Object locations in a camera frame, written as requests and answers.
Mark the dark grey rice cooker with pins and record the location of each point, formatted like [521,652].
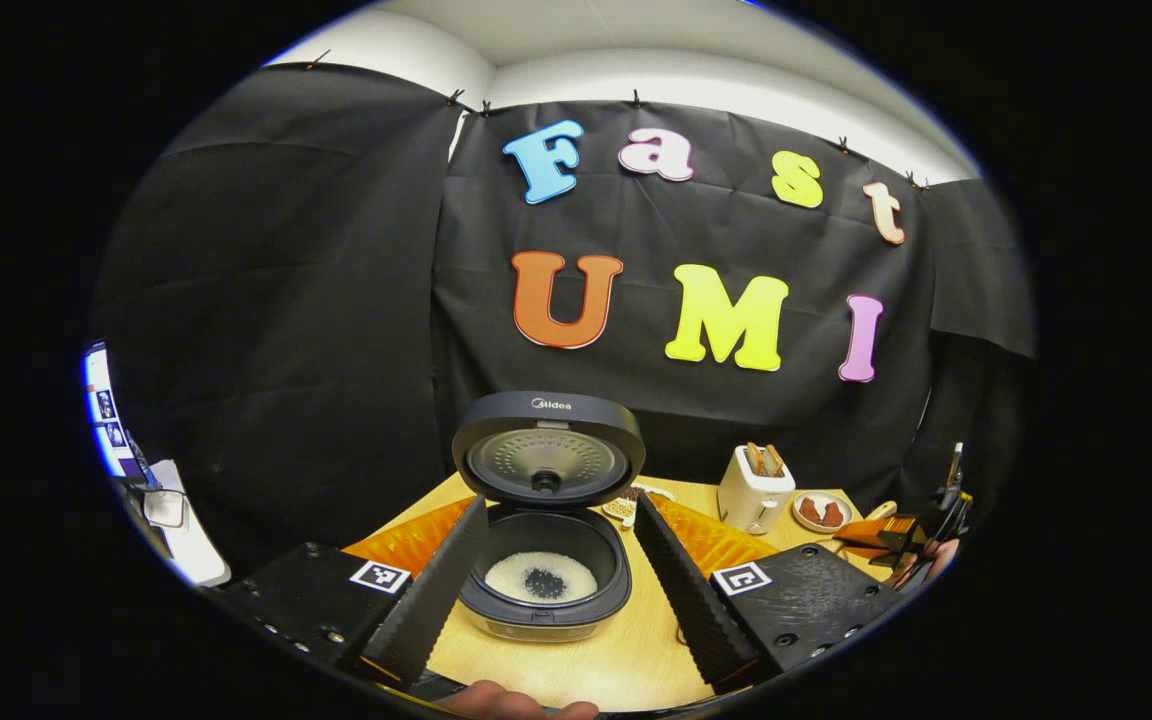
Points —
[546,415]

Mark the brown meat slice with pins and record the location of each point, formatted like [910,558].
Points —
[810,512]
[833,515]

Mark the white rice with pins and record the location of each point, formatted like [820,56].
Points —
[506,578]

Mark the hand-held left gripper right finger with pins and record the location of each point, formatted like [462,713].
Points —
[686,595]

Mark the white toaster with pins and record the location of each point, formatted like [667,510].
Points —
[751,500]

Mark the round white plate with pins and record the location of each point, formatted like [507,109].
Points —
[822,530]

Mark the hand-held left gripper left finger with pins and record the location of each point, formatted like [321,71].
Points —
[441,590]

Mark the toast slice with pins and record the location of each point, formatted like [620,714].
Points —
[752,460]
[774,461]

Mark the white divided grain dish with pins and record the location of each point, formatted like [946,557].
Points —
[621,510]

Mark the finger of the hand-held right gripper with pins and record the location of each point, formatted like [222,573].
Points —
[886,535]

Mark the black backdrop cloth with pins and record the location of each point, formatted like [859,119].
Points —
[316,300]

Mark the blue white printed poster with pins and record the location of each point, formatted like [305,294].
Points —
[106,410]

